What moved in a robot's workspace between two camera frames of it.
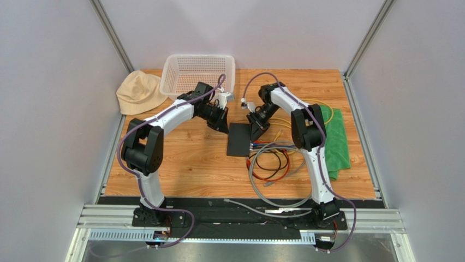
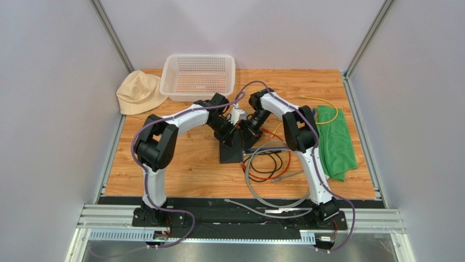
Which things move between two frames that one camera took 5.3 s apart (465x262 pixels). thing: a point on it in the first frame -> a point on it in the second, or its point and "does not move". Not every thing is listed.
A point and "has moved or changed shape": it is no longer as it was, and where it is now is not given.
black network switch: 238,141 has moved or changed shape
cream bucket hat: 139,91 does not move
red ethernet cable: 249,164 has moved or changed shape
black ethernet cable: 279,170 has moved or changed shape
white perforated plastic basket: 181,73 does not move
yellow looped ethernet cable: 319,101 has moved or changed shape
